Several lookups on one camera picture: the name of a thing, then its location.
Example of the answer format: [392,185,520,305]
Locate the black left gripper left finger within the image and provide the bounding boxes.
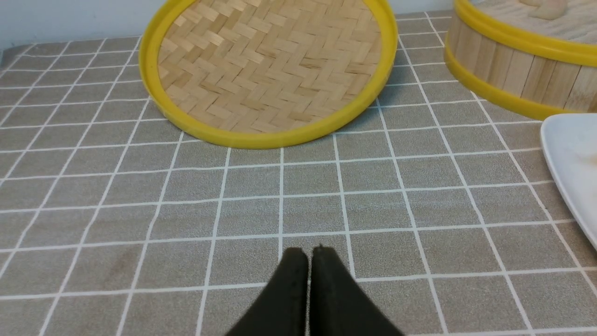
[226,247,309,336]

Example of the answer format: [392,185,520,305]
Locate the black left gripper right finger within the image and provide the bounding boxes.
[310,246,403,336]

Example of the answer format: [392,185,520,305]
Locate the pale dumpling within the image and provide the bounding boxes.
[519,0,569,21]

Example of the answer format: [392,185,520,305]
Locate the white square plate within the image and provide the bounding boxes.
[540,113,597,247]

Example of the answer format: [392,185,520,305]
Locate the grey checkered tablecloth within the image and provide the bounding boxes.
[0,11,597,336]

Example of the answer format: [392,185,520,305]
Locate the woven bamboo steamer lid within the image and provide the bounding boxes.
[139,0,398,149]

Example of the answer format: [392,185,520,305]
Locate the bamboo steamer basket yellow rims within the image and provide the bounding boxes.
[444,0,597,120]

